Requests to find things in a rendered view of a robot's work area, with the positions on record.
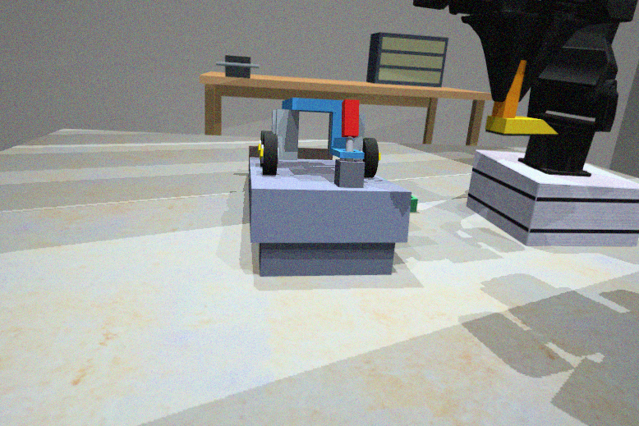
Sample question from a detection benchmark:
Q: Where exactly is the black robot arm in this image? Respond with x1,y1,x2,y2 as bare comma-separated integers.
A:
518,23,619,177

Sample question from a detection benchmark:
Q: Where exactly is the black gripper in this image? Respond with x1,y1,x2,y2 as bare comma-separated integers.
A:
461,0,638,102

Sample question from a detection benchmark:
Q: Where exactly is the yellow wheel chock with orange handle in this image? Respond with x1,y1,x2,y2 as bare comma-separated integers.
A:
485,60,558,136

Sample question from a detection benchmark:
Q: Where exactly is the red-headed metal pin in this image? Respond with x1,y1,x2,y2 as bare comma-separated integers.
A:
342,99,359,152

